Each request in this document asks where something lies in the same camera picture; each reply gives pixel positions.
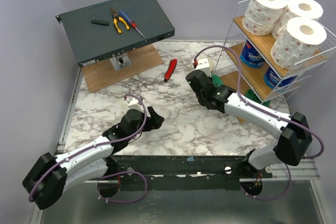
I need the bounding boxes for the green roll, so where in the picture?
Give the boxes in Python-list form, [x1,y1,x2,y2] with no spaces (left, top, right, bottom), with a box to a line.
[245,89,271,107]
[212,74,223,88]

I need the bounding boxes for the blue Tempo tissue roll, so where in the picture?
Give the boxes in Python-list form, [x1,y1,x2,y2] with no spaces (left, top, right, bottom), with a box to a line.
[240,40,265,69]

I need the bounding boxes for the floral roll back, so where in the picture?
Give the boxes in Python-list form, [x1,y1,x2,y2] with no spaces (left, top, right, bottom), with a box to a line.
[270,17,327,69]

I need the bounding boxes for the floral roll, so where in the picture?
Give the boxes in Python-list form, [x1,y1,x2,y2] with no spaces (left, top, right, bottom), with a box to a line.
[242,0,288,35]
[270,17,327,69]
[271,0,324,39]

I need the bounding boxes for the floral roll front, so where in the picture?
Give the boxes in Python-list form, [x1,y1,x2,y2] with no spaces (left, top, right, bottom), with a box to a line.
[271,0,324,39]

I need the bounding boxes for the cream roll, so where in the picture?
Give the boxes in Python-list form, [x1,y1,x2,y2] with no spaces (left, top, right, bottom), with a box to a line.
[196,58,214,72]

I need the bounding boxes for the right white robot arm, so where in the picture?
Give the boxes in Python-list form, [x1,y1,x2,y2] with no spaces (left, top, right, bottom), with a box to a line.
[186,70,312,178]

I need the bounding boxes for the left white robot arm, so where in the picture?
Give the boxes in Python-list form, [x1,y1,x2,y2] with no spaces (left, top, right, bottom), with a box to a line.
[22,106,164,210]

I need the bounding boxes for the bottom wooden shelf board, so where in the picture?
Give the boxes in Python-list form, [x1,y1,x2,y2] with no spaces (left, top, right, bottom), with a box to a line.
[219,70,253,124]

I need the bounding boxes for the wooden shelf board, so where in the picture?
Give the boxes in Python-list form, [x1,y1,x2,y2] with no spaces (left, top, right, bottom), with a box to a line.
[219,70,253,124]
[224,41,297,101]
[233,16,327,77]

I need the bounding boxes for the middle wooden shelf board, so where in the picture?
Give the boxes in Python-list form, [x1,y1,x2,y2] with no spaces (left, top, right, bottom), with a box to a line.
[224,41,297,101]

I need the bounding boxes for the top wooden shelf board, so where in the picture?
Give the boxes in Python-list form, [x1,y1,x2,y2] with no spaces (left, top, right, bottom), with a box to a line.
[233,16,327,77]

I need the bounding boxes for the red utility knife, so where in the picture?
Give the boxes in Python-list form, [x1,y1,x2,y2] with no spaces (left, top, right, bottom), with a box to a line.
[164,59,177,82]

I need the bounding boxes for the wooden board under chassis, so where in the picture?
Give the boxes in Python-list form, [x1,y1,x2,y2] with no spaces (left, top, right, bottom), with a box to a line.
[81,45,163,93]

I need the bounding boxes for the blue red screwdriver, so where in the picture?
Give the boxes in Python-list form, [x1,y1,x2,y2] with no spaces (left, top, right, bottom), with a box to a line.
[119,10,145,38]

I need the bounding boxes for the dark grey rack chassis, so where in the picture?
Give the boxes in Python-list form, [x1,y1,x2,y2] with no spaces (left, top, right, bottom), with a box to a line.
[56,0,175,68]

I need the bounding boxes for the black bit holder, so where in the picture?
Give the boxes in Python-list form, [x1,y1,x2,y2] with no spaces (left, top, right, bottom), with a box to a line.
[90,18,109,26]

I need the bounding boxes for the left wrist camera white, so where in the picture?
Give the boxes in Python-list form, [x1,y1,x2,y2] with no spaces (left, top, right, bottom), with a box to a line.
[125,97,143,112]

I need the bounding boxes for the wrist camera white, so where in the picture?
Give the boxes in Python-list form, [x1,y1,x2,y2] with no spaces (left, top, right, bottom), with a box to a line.
[125,97,143,112]
[192,58,214,77]

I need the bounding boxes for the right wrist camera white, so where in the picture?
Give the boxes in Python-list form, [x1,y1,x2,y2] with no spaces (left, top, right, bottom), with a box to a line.
[192,58,214,77]

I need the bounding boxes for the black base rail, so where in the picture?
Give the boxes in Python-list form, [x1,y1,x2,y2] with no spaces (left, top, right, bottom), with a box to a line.
[97,155,272,194]

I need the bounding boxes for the white wire shelf rack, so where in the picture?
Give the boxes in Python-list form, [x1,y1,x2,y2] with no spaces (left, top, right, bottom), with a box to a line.
[215,0,335,109]

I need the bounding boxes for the yellow handled pliers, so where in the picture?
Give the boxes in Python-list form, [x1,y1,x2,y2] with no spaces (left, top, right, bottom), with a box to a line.
[110,7,130,34]

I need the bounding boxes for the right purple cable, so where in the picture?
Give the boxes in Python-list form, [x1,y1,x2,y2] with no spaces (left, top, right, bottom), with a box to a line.
[194,45,325,159]

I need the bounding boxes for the purple cable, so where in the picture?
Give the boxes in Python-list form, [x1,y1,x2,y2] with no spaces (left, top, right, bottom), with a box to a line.
[28,93,147,202]
[194,45,325,159]

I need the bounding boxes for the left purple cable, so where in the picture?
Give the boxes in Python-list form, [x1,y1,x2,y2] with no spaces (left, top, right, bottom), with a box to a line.
[28,93,147,202]

